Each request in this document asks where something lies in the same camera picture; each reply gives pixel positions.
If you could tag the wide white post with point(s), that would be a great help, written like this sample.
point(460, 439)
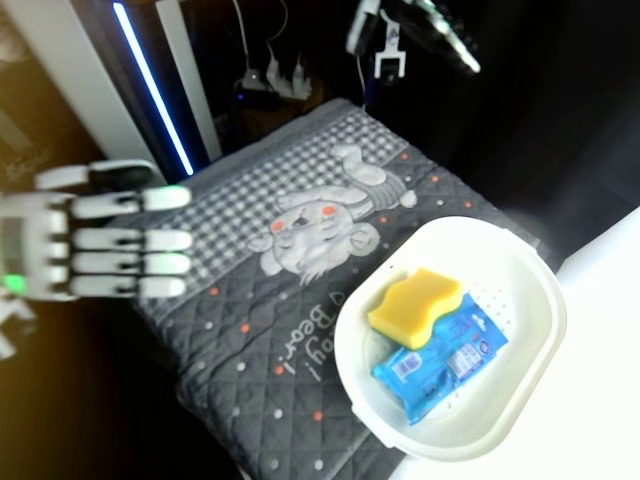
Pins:
point(65, 65)

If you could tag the grey bear print quilt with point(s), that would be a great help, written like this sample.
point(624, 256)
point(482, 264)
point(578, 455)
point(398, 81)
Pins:
point(240, 225)

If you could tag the white camera bracket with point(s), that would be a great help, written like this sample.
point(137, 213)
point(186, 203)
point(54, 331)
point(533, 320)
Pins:
point(391, 47)

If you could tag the blue LED light strip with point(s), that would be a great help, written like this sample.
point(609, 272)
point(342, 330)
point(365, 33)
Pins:
point(150, 90)

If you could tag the white plastic strainer bowl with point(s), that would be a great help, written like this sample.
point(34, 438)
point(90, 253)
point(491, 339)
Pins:
point(525, 310)

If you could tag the green circuit board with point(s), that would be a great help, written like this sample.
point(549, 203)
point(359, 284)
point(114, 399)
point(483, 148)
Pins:
point(445, 32)

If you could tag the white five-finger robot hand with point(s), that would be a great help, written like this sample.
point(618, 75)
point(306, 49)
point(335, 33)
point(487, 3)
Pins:
point(100, 260)

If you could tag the white power adapter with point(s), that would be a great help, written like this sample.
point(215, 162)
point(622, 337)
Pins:
point(250, 80)

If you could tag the white power strip with plugs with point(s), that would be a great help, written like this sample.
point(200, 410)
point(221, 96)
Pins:
point(290, 75)

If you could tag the white and black camera box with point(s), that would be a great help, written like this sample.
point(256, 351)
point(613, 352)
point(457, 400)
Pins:
point(361, 27)

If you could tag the blue wipes packet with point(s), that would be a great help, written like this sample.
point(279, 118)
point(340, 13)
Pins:
point(440, 370)

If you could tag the narrow white post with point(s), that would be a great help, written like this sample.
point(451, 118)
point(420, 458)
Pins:
point(190, 75)

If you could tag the yellow sponge with green pad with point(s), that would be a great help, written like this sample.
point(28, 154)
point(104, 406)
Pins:
point(415, 305)

